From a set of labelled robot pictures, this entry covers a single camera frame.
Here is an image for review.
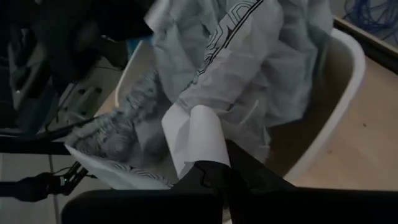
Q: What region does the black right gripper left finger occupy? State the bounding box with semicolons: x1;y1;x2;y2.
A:
62;160;233;224

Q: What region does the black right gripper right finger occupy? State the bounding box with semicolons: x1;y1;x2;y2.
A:
226;140;398;224

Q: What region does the grey cloth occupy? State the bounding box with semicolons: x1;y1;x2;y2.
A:
64;0;335;190

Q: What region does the white plastic trash bin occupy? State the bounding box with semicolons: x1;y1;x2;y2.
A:
114;27;367;182

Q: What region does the blue cable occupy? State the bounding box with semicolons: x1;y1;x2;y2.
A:
343;0;398;41

